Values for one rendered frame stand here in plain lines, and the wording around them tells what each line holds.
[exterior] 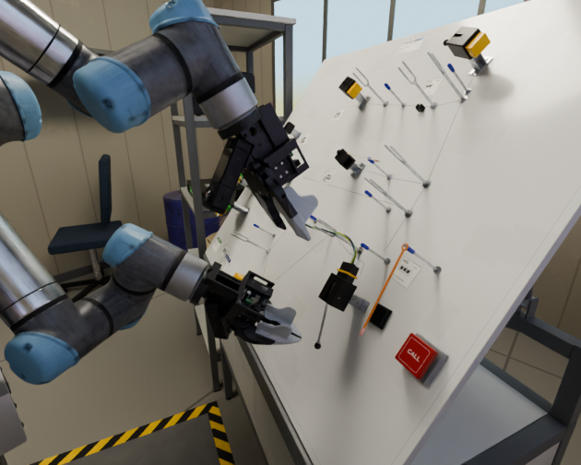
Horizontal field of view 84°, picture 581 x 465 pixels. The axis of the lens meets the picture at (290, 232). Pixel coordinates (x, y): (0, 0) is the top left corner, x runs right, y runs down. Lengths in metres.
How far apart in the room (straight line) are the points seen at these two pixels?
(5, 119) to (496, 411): 1.16
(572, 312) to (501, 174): 2.22
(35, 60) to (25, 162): 2.93
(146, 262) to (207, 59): 0.30
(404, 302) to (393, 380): 0.14
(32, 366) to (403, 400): 0.53
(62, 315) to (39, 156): 2.96
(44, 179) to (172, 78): 3.09
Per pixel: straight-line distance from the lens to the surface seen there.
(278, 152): 0.49
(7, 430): 0.65
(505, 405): 1.04
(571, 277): 2.75
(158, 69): 0.44
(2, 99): 0.72
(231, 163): 0.48
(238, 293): 0.54
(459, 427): 0.94
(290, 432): 0.77
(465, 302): 0.59
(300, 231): 0.51
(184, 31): 0.47
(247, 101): 0.48
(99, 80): 0.42
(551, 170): 0.66
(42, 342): 0.54
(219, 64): 0.47
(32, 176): 3.47
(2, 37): 0.54
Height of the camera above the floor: 1.47
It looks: 20 degrees down
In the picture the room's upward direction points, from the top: straight up
